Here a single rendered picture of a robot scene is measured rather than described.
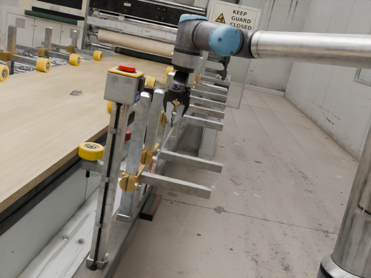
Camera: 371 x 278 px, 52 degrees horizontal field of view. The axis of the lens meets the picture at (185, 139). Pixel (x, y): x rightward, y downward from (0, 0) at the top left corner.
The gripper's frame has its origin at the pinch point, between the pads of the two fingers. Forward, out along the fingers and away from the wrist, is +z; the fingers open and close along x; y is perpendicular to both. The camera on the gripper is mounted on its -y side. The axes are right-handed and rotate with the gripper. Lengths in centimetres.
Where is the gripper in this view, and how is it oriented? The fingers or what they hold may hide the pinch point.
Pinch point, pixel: (171, 124)
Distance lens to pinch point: 133.4
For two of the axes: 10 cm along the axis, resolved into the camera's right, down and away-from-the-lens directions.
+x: -9.7, -2.3, 0.7
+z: -2.0, 9.4, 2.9
